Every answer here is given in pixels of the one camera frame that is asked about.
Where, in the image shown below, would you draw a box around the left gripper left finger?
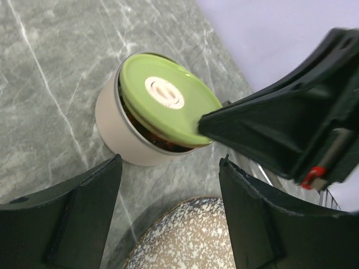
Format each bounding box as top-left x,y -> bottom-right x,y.
1,154 -> 122,268

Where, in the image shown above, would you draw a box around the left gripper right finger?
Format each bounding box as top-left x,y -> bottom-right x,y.
219,157 -> 358,268

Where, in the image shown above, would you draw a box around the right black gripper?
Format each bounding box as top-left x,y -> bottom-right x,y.
199,28 -> 358,190

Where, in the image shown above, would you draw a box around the metal serving tongs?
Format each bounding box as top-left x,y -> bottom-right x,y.
224,100 -> 343,211

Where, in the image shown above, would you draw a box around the green round lid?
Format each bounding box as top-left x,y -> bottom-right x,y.
118,53 -> 222,148

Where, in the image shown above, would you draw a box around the beige metal lunch container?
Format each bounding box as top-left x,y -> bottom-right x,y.
95,67 -> 195,166

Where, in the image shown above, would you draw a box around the speckled ceramic plate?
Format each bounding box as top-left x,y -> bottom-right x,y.
123,196 -> 236,268

